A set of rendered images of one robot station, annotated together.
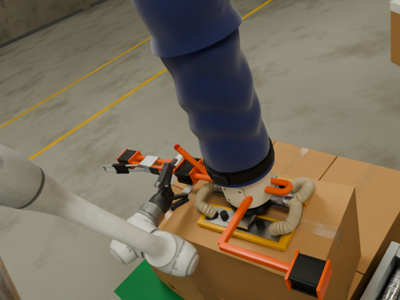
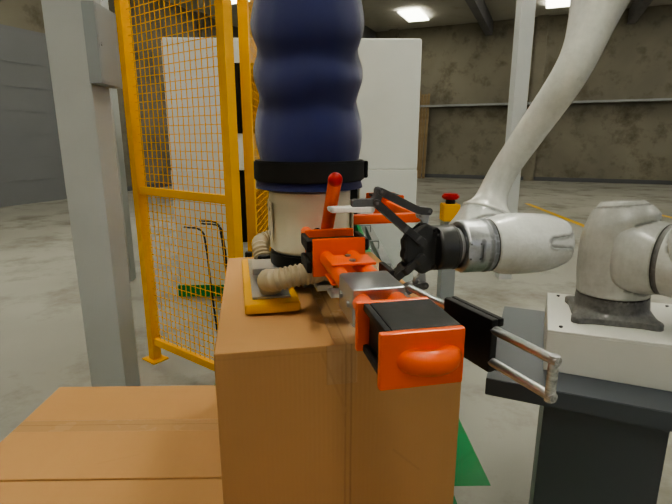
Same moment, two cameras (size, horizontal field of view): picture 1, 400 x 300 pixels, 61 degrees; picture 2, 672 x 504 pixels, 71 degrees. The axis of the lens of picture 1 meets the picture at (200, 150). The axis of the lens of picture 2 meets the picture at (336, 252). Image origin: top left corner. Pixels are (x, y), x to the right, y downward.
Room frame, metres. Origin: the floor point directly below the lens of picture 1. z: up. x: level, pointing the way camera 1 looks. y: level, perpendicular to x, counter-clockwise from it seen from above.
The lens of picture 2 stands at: (1.67, 0.46, 1.25)
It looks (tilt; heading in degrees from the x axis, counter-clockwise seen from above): 13 degrees down; 212
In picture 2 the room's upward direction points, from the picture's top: straight up
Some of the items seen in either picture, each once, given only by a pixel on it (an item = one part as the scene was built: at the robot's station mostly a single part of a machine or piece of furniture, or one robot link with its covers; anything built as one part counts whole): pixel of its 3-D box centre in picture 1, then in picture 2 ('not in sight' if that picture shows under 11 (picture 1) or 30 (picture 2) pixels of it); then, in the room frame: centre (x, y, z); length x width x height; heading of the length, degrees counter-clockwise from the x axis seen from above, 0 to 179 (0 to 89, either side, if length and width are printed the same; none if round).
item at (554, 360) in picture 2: (129, 169); (443, 311); (1.21, 0.31, 1.08); 0.31 x 0.03 x 0.05; 56
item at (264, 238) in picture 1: (242, 222); not in sight; (0.79, -0.04, 0.97); 0.34 x 0.10 x 0.05; 44
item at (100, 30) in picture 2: not in sight; (103, 47); (0.41, -1.43, 1.62); 0.20 x 0.05 x 0.30; 33
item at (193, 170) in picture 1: (190, 170); (333, 251); (1.04, 0.07, 1.08); 0.10 x 0.08 x 0.06; 134
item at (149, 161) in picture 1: (150, 164); (370, 297); (1.20, 0.21, 1.07); 0.07 x 0.07 x 0.04; 44
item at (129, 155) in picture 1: (130, 158); (405, 339); (1.30, 0.30, 1.08); 0.08 x 0.07 x 0.05; 44
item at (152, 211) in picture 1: (151, 214); (469, 245); (0.89, 0.24, 1.08); 0.09 x 0.06 x 0.09; 44
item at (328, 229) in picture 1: (263, 243); (318, 371); (0.86, -0.09, 0.74); 0.60 x 0.40 x 0.40; 42
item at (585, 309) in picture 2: not in sight; (609, 300); (0.40, 0.45, 0.87); 0.22 x 0.18 x 0.06; 11
